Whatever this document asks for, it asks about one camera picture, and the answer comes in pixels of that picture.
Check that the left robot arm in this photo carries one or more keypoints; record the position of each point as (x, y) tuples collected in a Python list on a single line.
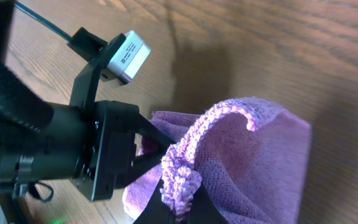
[(42, 141)]

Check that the purple cloth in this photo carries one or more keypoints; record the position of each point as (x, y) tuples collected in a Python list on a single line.
[(249, 154)]

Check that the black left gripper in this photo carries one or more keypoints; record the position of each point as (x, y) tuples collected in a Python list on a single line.
[(109, 161)]

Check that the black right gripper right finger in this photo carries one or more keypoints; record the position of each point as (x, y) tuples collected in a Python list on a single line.
[(202, 209)]

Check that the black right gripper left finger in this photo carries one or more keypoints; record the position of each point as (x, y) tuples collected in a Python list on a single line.
[(156, 212)]

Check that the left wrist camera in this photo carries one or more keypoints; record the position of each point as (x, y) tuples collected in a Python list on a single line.
[(126, 62)]

